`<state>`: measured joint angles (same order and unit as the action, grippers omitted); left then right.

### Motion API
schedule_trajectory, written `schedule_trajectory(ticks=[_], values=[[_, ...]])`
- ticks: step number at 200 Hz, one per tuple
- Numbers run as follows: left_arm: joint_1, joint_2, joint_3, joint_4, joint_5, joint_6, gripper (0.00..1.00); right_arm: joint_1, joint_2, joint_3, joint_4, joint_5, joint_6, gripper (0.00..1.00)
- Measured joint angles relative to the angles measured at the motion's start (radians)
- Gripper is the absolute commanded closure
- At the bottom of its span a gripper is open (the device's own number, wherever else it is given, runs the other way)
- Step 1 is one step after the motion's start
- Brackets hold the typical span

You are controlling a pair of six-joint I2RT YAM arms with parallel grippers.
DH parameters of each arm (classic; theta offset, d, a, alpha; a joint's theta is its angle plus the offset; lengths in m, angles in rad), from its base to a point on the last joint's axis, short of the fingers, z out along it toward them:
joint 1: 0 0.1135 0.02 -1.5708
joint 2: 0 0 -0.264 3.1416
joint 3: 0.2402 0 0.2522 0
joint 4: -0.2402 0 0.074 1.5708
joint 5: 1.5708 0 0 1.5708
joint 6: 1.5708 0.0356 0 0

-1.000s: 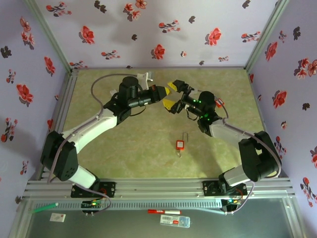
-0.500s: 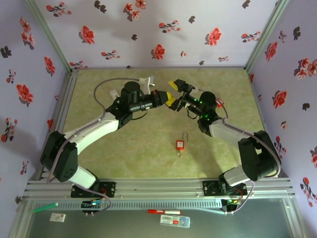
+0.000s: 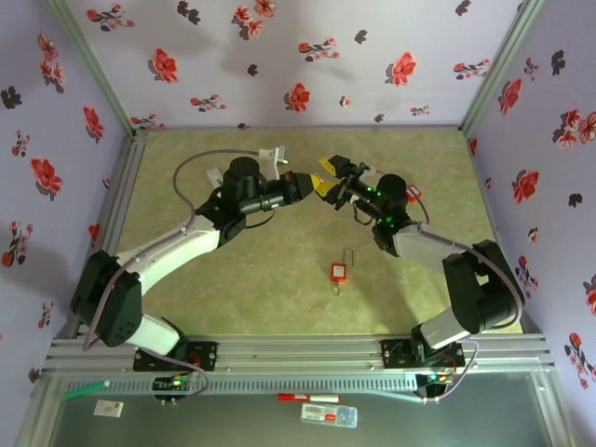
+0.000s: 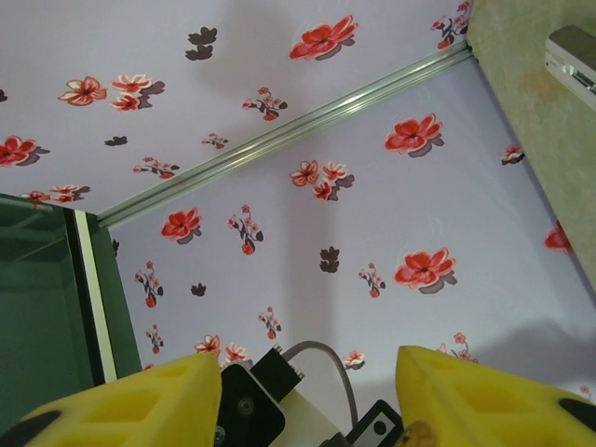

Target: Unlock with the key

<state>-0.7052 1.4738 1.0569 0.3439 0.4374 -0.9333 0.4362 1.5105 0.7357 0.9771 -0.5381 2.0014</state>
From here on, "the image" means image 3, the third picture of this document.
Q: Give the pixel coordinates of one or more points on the red marker pen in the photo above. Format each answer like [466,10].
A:
[307,398]

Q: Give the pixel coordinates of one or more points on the aluminium side rail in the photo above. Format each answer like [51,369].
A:
[122,186]

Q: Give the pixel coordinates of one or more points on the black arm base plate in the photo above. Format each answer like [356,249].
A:
[393,354]
[207,354]

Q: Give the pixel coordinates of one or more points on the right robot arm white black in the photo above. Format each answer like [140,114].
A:
[423,247]

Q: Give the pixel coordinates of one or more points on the clear plastic box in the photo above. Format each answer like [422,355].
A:
[330,415]

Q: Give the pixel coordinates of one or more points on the white card red print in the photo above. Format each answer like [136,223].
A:
[108,408]

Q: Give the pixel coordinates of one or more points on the aluminium frame leg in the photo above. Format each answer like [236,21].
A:
[39,414]
[554,414]

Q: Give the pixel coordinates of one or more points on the green circuit board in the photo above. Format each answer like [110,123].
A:
[174,384]
[435,378]

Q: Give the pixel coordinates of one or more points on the aluminium corner post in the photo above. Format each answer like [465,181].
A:
[495,70]
[97,70]

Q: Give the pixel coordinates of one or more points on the wide aluminium frame rail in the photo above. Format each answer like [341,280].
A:
[298,354]

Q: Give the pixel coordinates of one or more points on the green pen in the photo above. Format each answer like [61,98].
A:
[84,392]

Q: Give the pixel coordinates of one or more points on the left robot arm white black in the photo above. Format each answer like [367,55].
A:
[186,242]

